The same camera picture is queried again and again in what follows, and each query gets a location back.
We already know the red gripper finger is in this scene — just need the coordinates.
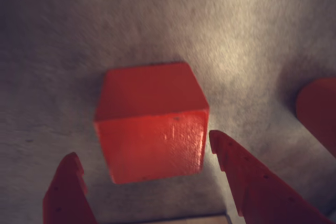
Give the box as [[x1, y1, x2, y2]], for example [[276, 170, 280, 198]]
[[209, 129, 336, 224], [43, 152, 98, 224]]

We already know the red wooden cube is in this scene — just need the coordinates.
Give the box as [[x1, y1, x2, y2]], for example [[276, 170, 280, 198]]
[[93, 62, 210, 185]]

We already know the orange rounded wooden block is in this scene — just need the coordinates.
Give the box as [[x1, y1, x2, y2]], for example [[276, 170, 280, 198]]
[[296, 77, 336, 159]]

